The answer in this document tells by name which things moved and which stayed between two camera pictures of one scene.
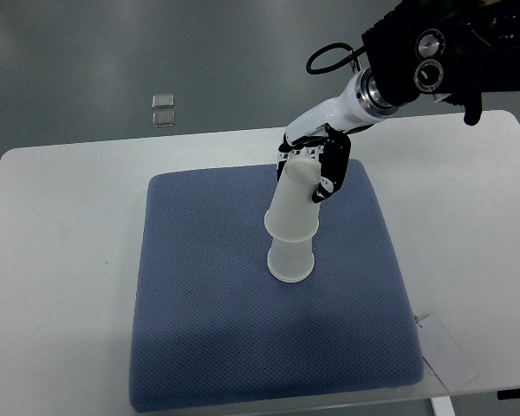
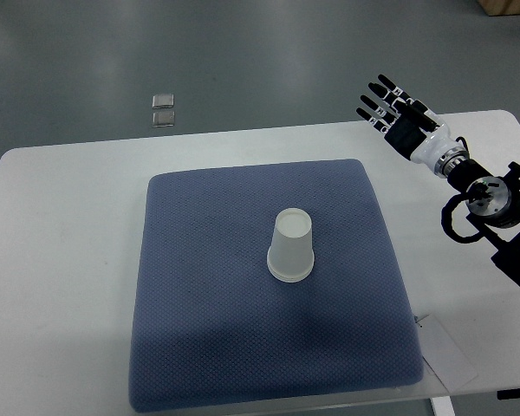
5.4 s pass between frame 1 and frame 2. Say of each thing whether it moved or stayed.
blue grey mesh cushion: stayed
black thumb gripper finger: moved
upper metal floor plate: stayed
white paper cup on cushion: stayed
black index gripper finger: moved
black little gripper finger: moved
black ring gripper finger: moved
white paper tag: stayed
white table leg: stayed
